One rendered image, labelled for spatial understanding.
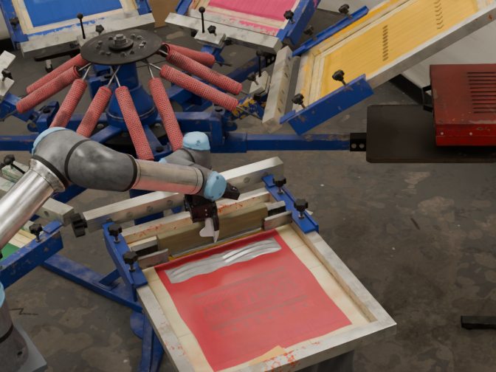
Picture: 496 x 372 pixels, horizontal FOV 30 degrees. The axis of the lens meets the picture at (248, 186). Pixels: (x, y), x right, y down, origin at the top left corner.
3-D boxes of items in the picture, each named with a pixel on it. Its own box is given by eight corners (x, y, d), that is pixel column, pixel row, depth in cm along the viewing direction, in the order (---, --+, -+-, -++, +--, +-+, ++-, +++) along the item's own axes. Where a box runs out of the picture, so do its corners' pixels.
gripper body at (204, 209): (184, 212, 282) (180, 179, 275) (211, 204, 284) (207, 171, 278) (193, 225, 276) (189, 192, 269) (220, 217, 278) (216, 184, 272)
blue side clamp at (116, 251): (150, 297, 272) (147, 278, 269) (133, 302, 271) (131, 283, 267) (121, 243, 296) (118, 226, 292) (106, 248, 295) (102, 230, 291)
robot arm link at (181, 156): (175, 173, 253) (203, 156, 259) (147, 160, 259) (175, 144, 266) (178, 197, 257) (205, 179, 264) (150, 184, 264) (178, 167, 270)
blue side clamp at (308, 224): (319, 242, 289) (318, 224, 285) (305, 247, 287) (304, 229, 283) (279, 195, 312) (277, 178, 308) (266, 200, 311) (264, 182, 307)
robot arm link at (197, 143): (174, 139, 265) (195, 126, 270) (178, 171, 271) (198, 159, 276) (193, 147, 260) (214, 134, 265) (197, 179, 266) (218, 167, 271)
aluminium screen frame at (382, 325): (396, 334, 250) (396, 323, 248) (194, 408, 233) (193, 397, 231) (275, 193, 312) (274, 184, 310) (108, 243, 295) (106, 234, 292)
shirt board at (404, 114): (486, 122, 357) (488, 103, 353) (497, 178, 324) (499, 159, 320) (149, 124, 376) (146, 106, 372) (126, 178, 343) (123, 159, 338)
